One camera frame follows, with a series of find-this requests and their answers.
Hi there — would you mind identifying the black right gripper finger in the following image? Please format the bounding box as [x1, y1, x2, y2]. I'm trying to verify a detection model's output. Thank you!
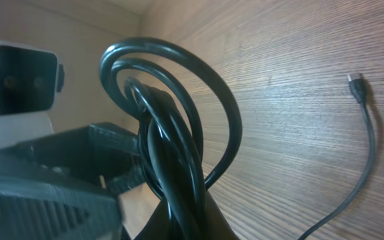
[135, 191, 239, 240]

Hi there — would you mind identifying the thick black cable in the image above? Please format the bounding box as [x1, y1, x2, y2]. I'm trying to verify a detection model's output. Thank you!
[99, 36, 243, 240]

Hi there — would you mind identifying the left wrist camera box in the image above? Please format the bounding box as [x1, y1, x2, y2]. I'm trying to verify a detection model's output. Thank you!
[0, 40, 65, 116]

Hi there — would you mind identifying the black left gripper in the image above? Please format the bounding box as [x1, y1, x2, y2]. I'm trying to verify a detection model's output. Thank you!
[0, 123, 144, 239]

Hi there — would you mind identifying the thin black usb cable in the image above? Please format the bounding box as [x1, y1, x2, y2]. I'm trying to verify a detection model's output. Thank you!
[297, 72, 377, 240]

